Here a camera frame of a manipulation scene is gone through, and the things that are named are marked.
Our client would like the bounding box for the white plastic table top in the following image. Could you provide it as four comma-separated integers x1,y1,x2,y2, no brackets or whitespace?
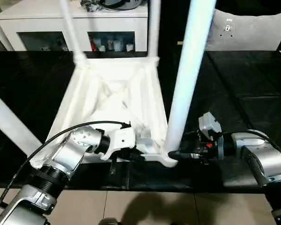
29,56,178,169

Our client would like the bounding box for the black work surface mat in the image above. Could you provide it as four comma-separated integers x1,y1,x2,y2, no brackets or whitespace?
0,50,281,194

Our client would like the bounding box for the grey pillow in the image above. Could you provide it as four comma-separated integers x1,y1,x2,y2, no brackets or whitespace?
206,8,281,52

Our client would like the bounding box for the black cabinet with orange label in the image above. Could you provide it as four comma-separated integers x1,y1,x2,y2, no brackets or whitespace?
146,0,215,53

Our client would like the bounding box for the black tangled item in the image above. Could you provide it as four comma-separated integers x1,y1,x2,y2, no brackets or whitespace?
81,0,103,12

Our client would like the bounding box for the white sideboard with glass doors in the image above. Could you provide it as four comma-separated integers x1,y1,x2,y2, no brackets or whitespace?
0,0,148,53

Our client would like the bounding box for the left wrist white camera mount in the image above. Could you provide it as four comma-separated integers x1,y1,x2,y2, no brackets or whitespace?
100,127,136,161

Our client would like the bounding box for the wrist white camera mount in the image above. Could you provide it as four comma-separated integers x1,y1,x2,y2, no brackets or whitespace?
100,127,136,161
198,112,224,160

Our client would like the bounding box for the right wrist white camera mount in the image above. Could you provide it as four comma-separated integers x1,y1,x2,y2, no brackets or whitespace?
198,112,224,160

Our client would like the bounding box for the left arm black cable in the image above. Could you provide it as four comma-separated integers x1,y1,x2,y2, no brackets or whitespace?
0,120,133,220

